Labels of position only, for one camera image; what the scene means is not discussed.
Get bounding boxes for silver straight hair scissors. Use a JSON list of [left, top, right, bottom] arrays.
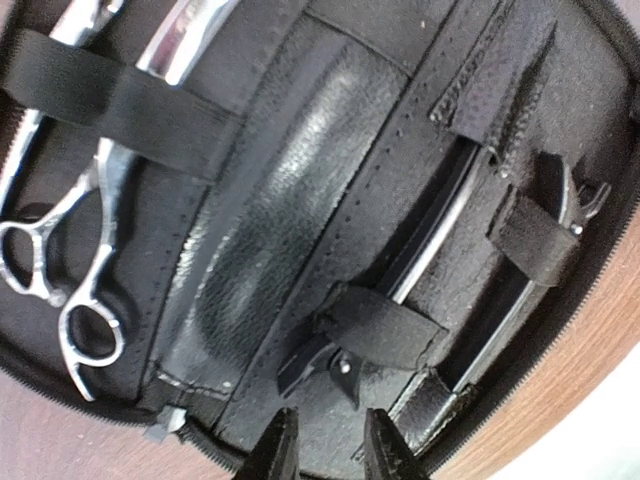
[[0, 0, 231, 402]]

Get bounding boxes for silver thinning scissors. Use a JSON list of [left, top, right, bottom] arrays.
[[1, 1, 124, 203]]

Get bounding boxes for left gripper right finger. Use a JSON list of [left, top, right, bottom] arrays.
[[364, 409, 428, 480]]

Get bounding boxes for black hair clip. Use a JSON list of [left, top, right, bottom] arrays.
[[452, 153, 611, 394], [277, 138, 482, 406]]

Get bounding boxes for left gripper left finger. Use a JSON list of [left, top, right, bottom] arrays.
[[234, 408, 300, 480]]

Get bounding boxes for black zippered tool case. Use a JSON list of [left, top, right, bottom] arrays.
[[1, 1, 639, 479]]

